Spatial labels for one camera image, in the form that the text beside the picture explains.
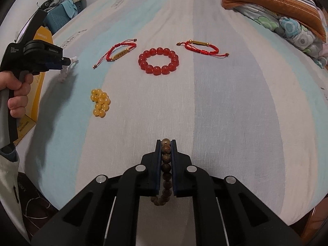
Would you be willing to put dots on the black bag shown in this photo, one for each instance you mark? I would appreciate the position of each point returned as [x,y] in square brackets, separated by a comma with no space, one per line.
[46,3]

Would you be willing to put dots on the blue yellow cardboard box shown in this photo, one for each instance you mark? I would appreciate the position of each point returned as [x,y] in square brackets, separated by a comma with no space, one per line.
[35,102]

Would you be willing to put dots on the person's left hand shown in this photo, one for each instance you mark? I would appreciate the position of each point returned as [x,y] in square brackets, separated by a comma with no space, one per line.
[21,92]

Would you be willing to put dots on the floral quilt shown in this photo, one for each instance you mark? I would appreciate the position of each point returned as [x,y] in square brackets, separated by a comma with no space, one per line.
[289,25]

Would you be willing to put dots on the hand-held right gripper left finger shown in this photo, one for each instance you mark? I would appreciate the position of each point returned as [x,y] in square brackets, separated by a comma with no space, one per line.
[158,165]

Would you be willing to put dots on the teal cloth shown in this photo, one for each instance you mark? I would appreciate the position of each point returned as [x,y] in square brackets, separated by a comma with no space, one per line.
[68,7]

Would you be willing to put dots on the brown patterned cloth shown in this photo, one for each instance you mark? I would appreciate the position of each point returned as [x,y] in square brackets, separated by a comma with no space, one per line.
[33,202]

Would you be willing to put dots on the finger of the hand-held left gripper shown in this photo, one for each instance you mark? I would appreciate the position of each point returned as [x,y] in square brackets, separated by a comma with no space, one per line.
[64,60]
[55,67]

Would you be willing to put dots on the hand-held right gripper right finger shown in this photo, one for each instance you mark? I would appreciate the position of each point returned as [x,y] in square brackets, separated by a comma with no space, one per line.
[174,165]

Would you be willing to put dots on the teal suitcase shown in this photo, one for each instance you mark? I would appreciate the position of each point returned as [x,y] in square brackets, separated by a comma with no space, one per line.
[57,18]

